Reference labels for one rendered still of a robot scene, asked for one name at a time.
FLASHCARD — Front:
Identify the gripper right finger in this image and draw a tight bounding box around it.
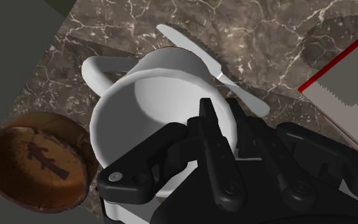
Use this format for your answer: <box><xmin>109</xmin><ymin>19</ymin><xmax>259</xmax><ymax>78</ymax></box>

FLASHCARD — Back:
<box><xmin>226</xmin><ymin>97</ymin><xmax>358</xmax><ymax>214</ymax></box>

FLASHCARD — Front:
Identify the white mug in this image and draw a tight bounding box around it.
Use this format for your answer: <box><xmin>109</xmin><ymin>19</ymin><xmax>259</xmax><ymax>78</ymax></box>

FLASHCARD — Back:
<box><xmin>81</xmin><ymin>46</ymin><xmax>239</xmax><ymax>224</ymax></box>

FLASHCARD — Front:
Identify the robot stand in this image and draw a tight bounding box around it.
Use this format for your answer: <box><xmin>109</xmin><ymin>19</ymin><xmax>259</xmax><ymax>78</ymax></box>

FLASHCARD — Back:
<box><xmin>298</xmin><ymin>23</ymin><xmax>358</xmax><ymax>158</ymax></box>

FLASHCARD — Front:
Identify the grey table knife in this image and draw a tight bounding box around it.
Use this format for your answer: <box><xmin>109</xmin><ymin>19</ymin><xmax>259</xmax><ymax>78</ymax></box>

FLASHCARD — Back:
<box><xmin>156</xmin><ymin>24</ymin><xmax>271</xmax><ymax>118</ymax></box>

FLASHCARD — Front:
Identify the brown wooden bowl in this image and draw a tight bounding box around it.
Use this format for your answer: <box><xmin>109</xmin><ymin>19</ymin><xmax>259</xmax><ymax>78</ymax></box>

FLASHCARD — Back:
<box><xmin>0</xmin><ymin>111</ymin><xmax>99</xmax><ymax>214</ymax></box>

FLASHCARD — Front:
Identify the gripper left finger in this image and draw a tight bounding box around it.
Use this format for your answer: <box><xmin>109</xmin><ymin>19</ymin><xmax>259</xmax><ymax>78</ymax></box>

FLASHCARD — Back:
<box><xmin>97</xmin><ymin>97</ymin><xmax>248</xmax><ymax>214</ymax></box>

